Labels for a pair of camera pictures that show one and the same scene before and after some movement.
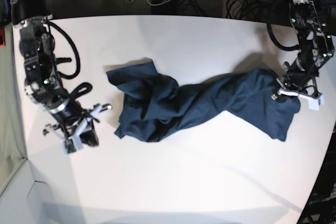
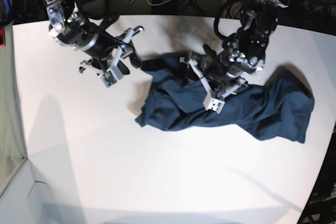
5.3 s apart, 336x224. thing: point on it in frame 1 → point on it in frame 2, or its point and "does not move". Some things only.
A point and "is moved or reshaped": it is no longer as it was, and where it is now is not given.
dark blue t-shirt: x=153 y=107 is moved or reshaped
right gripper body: x=297 y=84 → x=212 y=68
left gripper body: x=75 y=134 → x=111 y=61
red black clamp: x=2 y=42 does not move
